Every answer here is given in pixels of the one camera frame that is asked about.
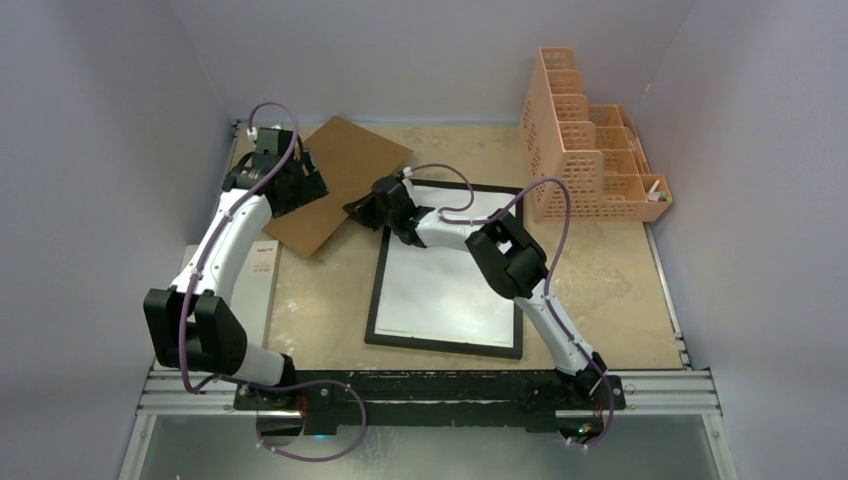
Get sunflower photo print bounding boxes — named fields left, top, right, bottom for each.
left=376, top=185, right=518, bottom=347

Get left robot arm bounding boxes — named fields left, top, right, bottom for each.
left=143, top=127, right=328, bottom=409

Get small items in organizer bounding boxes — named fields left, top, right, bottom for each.
left=646, top=177, right=672, bottom=202

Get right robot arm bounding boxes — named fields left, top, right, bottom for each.
left=343, top=174, right=615, bottom=407

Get black picture frame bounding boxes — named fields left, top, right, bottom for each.
left=364, top=177, right=526, bottom=361

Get orange plastic organizer basket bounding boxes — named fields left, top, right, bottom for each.
left=519, top=47, right=673, bottom=223

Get white sheet on table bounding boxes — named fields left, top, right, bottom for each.
left=143, top=240, right=282, bottom=380

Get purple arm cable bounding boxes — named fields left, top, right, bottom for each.
left=400, top=163, right=616, bottom=452
left=178, top=101, right=367, bottom=464

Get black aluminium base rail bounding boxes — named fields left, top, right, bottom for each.
left=137, top=370, right=721, bottom=439

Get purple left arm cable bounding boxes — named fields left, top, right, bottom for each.
left=178, top=101, right=367, bottom=464

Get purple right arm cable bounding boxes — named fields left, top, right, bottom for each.
left=400, top=163, right=616, bottom=452

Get brown frame backing board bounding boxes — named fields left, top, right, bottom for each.
left=263, top=116, right=413, bottom=259

